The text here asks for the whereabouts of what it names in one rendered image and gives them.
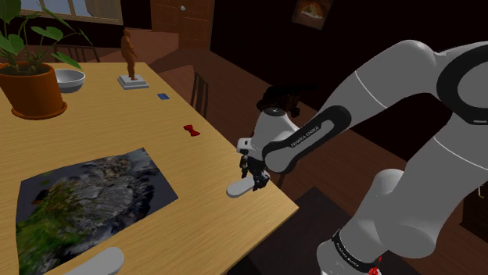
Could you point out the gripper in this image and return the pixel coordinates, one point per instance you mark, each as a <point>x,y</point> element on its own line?
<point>254,167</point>

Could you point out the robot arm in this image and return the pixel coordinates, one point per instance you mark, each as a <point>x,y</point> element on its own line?
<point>400,198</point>

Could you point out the white oval object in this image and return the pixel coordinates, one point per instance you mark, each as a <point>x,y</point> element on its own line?
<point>238,187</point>
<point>101,262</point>

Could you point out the red bow-shaped object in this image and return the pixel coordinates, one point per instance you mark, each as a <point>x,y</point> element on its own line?
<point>191,130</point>

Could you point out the dark robot stand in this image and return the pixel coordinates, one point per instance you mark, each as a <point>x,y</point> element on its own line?
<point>289,236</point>

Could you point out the dark wooden chair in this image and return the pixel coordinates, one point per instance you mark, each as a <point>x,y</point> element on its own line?
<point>78,53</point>
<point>199,91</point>

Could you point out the small blue card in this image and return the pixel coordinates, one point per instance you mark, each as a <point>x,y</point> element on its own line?
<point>163,96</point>

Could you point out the wooden table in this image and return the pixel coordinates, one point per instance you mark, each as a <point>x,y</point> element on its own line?
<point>125,122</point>

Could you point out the landscape print mat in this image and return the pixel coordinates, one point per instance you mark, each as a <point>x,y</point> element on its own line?
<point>95,190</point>

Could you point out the brown wooden door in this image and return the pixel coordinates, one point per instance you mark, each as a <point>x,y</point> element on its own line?
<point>183,23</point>

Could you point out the brown figure on grey base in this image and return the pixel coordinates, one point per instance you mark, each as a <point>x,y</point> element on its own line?
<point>129,49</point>

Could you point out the white bowl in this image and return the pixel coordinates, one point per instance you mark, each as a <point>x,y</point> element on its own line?
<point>70,79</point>

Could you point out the green plant in terracotta pot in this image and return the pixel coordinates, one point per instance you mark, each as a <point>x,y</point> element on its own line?
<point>32,89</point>

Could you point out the window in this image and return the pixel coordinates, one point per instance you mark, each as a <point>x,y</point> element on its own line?
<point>76,9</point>

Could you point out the wall picture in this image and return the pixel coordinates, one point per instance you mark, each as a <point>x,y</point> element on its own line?
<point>312,13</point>

